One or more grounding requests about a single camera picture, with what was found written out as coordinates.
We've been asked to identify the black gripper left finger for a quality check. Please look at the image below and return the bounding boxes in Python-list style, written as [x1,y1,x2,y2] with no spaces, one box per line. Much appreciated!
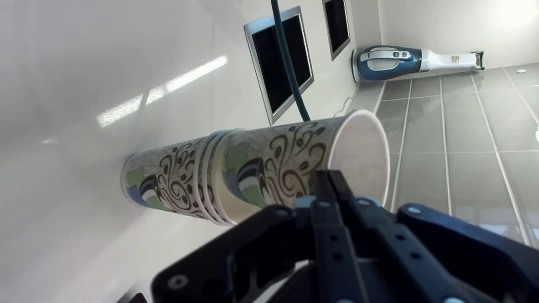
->
[150,168,354,303]

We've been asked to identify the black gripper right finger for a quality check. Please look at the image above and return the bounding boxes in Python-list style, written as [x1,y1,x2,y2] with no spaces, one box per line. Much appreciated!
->
[329,168,539,303]

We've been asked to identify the thick black power cable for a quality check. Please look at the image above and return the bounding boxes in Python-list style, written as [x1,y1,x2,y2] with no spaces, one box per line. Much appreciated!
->
[270,0,312,123]

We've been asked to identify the patterned paper cup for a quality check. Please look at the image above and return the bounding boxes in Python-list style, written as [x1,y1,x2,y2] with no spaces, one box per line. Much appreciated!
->
[216,107,393,227]
[120,133,213,220]
[204,129,235,227]
[196,133,225,224]

